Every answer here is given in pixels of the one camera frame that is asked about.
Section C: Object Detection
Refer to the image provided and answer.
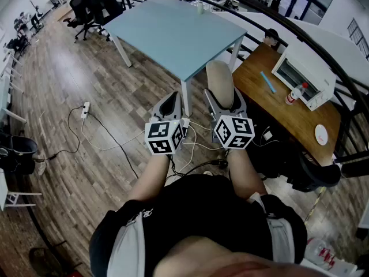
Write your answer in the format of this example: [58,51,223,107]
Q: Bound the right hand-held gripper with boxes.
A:
[204,87,256,150]

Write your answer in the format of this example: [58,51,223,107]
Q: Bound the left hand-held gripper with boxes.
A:
[144,91,186,156]

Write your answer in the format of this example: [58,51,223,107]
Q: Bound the beige oblong item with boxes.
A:
[205,60,235,110]

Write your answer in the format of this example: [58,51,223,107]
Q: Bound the person's right forearm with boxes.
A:
[227,148,268,201]

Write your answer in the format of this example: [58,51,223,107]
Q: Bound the person's left forearm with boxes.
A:
[126,153,171,202]

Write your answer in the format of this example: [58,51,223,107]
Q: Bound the brown wooden table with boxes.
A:
[232,42,342,167]

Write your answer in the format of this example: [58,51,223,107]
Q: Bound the light blue stick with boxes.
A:
[259,70,277,94]

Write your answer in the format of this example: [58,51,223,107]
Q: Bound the clear bottle with red cap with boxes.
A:
[285,82,309,106]

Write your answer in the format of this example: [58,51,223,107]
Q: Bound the light blue table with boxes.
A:
[104,0,248,117]

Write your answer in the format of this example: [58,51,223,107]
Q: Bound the white toaster oven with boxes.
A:
[271,43,337,111]

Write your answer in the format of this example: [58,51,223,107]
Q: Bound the white round plate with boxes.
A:
[314,123,329,145]

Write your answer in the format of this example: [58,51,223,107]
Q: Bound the person's black shirt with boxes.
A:
[88,174,308,277]

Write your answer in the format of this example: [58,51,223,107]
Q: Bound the black office chair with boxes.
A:
[62,0,102,42]
[86,0,127,36]

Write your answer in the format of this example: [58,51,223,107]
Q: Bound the black padded chair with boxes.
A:
[290,151,342,193]

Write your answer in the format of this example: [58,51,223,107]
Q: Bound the glass door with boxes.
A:
[277,0,338,26]

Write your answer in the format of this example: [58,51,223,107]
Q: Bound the black grid window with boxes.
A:
[347,18,369,62]

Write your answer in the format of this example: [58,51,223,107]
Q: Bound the black waste bin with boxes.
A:
[0,132,39,176]

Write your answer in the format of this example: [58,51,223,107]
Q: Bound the white desk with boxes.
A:
[0,167,43,212]
[0,49,28,124]

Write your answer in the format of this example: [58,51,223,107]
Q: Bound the clear plastic bottle red label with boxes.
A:
[304,237,337,271]

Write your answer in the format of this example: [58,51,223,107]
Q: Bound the white floor cable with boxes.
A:
[172,120,224,174]
[81,117,146,152]

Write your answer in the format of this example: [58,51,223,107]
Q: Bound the black floor cable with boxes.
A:
[85,112,140,180]
[47,106,86,162]
[164,154,229,182]

